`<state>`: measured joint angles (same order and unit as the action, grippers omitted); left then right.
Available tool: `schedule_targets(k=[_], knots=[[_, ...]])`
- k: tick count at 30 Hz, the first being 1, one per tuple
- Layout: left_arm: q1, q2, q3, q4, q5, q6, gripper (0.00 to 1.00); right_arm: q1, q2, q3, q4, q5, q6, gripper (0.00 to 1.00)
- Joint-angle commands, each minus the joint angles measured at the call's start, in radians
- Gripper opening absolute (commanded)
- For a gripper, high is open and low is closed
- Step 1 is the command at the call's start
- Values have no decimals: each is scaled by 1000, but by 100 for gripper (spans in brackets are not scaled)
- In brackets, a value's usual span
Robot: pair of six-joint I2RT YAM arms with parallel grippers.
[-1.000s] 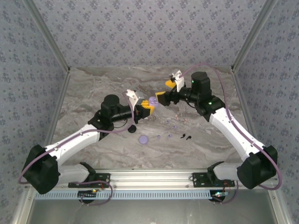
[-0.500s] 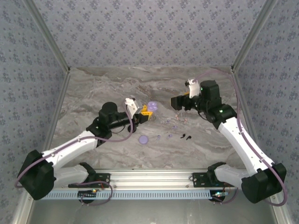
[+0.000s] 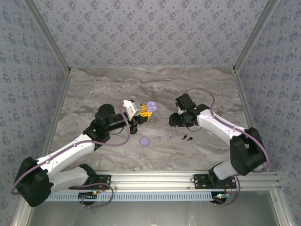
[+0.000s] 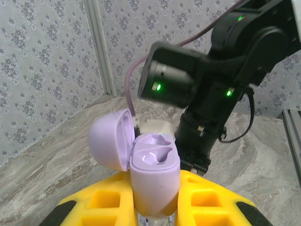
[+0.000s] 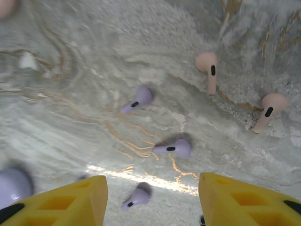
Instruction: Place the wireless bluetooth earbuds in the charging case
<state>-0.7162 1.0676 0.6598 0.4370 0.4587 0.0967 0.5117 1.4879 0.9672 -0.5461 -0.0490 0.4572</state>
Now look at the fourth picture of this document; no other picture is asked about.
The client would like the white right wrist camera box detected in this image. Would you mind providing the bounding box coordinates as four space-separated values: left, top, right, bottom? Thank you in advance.
135 114 177 137

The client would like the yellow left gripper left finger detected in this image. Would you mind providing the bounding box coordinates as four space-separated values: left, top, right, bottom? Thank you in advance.
41 171 138 226

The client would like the purple earbud charging case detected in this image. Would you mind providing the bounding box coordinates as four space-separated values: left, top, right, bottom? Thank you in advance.
87 108 181 218

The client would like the aluminium corner post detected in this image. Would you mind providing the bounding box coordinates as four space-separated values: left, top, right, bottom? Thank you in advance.
83 0 116 95

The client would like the purple camera cable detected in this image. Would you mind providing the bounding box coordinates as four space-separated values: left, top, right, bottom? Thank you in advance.
124 0 246 117

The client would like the wide aluminium extrusion rail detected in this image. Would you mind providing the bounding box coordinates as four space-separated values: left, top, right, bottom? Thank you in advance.
280 108 301 212

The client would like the thin black cable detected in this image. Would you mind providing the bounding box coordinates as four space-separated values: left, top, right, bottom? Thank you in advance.
218 86 256 144

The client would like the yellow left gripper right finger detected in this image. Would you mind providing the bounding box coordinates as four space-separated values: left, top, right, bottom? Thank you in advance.
175 169 270 226

